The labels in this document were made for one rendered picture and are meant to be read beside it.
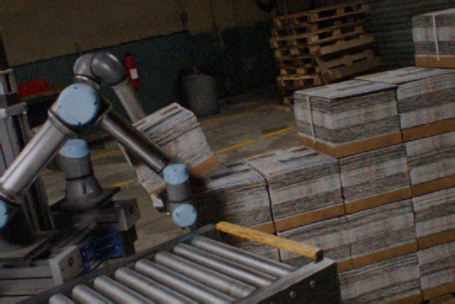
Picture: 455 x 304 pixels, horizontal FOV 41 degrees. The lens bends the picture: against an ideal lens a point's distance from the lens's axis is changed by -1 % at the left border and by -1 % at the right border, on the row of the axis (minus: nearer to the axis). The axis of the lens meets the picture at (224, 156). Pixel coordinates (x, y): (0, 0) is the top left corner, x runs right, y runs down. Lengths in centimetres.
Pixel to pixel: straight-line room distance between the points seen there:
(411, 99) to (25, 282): 156
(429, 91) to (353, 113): 33
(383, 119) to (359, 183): 26
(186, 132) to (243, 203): 34
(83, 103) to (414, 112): 129
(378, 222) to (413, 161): 28
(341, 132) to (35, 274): 121
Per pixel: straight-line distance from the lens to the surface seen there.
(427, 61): 280
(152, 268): 170
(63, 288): 171
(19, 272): 210
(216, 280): 155
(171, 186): 190
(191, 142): 222
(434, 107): 251
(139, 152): 200
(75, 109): 182
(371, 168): 242
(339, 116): 233
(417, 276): 265
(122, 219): 243
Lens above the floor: 142
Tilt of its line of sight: 13 degrees down
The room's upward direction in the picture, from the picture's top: 10 degrees counter-clockwise
